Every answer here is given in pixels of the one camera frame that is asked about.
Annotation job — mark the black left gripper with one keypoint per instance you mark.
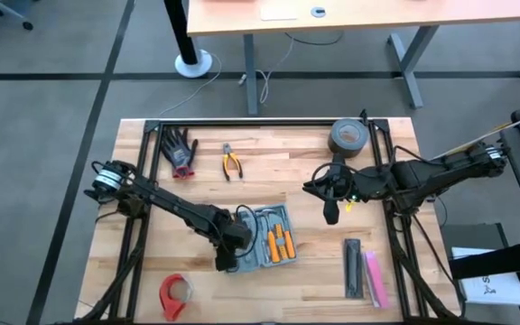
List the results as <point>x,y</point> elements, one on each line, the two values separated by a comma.
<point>230,234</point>

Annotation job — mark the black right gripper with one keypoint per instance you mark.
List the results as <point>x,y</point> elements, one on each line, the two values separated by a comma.
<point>364,182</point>

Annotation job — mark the grey plastic tool case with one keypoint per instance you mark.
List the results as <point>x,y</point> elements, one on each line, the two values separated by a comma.
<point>253,266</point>

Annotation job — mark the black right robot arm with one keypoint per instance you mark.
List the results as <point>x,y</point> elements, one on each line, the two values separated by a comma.
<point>422,173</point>

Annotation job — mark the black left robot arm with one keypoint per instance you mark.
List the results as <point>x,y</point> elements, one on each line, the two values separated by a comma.
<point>169,205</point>

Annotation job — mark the yellow tag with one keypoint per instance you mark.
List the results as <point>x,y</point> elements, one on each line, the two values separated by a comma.
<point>349,206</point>

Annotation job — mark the black box on table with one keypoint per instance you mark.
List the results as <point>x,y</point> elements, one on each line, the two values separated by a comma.
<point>348,137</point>

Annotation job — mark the grey flat insert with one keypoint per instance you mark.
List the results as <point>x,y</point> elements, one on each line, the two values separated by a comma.
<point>354,271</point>

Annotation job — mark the red tape dispenser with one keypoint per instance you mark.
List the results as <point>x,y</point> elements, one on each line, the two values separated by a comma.
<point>169,311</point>

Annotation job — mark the pink flat pad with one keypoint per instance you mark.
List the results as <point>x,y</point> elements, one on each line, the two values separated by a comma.
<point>377,284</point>

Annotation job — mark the wooden desk with grey legs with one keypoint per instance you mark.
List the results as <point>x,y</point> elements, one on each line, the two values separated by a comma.
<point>377,15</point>

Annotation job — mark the grey pole with round base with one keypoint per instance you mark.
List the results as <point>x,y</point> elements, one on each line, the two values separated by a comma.
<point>188,58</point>

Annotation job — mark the white paper sheet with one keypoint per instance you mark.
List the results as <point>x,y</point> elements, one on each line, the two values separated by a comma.
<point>494,284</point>

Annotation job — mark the office chair base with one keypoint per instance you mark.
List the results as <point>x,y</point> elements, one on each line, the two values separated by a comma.
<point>27,25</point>

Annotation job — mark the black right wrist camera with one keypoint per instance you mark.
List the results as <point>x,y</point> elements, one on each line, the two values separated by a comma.
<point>331,212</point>

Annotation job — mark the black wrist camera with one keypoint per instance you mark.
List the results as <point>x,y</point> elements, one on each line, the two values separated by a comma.
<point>331,212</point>
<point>226,262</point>

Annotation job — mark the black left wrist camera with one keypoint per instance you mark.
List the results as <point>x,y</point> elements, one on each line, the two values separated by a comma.
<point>226,262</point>

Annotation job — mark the black aluminium table frame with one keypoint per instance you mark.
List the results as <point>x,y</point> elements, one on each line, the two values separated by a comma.
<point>264,123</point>

